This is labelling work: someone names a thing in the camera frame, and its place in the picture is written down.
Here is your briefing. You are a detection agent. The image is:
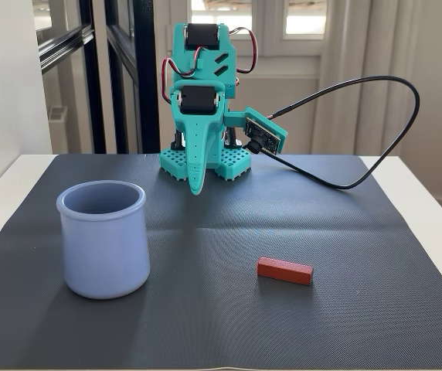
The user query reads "teal gripper black servo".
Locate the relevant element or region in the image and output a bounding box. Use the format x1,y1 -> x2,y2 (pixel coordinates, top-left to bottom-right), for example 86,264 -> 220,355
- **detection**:
169,80 -> 230,196

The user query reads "red wooden block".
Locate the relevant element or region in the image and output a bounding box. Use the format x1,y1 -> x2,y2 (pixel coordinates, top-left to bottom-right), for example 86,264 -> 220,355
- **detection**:
257,257 -> 314,287

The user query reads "lavender ceramic pot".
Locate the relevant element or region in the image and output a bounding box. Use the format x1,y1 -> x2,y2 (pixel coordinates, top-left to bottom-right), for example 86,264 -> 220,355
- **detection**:
56,180 -> 151,301

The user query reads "black framed glass door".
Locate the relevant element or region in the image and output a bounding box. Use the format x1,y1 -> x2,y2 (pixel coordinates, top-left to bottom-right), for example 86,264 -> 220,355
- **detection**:
35,0 -> 161,155

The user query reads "dark grey ribbed mat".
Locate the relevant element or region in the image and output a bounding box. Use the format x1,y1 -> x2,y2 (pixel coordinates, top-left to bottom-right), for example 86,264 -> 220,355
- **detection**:
0,153 -> 442,370

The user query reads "beige curtain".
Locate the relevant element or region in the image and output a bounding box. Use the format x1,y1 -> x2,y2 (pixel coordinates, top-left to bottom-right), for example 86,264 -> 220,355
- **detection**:
311,0 -> 442,209

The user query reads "wrist camera module teal mount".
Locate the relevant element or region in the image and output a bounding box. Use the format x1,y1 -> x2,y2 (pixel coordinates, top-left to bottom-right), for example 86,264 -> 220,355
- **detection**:
224,106 -> 288,156

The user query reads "red black white servo wire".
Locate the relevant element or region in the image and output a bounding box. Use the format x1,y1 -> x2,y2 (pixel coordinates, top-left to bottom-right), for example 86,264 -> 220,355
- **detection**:
228,26 -> 257,74
161,46 -> 206,104

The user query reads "white wall vent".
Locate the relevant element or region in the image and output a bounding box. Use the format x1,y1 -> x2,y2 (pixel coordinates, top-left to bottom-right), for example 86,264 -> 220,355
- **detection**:
48,104 -> 69,122

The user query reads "black camera cable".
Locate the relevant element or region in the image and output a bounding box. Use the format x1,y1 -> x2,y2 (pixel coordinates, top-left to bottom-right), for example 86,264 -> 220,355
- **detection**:
270,75 -> 421,190

